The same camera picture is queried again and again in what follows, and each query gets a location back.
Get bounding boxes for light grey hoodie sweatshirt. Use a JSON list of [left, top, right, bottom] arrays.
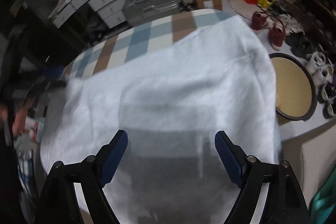
[[41, 15, 281, 223]]

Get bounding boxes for teal garment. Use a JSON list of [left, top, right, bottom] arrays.
[[310, 179, 335, 224]]

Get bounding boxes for round beige stool black rim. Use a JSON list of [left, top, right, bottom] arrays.
[[269, 53, 317, 123]]

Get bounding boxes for red shoe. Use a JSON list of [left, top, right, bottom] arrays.
[[268, 25, 285, 51], [251, 11, 269, 33]]

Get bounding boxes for plaid blue brown bedsheet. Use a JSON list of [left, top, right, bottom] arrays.
[[64, 9, 230, 79]]

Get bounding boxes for silver suitcase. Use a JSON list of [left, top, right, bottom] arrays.
[[122, 0, 181, 27]]

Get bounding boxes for white drawer cabinet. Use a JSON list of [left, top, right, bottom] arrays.
[[50, 0, 126, 29]]

